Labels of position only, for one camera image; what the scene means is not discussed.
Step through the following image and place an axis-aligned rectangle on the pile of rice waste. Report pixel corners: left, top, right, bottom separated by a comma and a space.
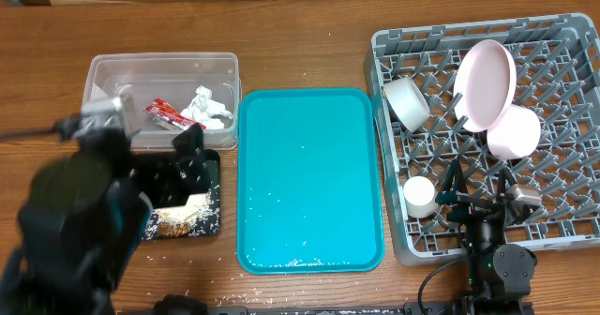
146, 193, 215, 238

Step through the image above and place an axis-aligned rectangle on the black waste bin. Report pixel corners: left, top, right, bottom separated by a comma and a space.
142, 150, 221, 241

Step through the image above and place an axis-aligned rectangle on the teal plastic tray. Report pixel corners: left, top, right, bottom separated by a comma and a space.
236, 88, 384, 275

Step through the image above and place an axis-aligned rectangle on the large white plate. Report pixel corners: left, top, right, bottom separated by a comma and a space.
453, 39, 517, 132

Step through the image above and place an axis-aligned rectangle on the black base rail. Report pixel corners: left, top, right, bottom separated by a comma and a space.
116, 293, 535, 315

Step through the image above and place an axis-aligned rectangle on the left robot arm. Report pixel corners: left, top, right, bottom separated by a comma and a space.
1, 125, 210, 314

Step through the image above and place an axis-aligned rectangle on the metal bowl with food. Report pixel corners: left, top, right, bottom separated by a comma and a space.
383, 77, 430, 132

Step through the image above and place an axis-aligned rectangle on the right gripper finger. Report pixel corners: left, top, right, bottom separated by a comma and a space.
435, 157, 468, 205
496, 167, 516, 203

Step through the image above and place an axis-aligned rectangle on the grey dish rack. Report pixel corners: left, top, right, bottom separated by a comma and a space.
364, 13, 599, 265

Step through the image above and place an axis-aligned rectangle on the white napkin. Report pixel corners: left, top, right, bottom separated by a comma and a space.
181, 85, 233, 129

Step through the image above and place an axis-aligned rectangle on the red foil wrapper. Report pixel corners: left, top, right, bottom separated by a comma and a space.
144, 98, 206, 130

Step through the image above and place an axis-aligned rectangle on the clear plastic bin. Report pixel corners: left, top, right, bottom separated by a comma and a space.
82, 52, 241, 151

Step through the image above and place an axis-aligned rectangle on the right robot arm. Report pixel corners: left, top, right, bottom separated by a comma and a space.
435, 158, 542, 314

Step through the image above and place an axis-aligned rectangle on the white paper cup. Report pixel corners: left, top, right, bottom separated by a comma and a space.
403, 176, 437, 218

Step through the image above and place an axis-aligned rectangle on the small white pink bowl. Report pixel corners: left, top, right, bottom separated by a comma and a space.
487, 104, 541, 160

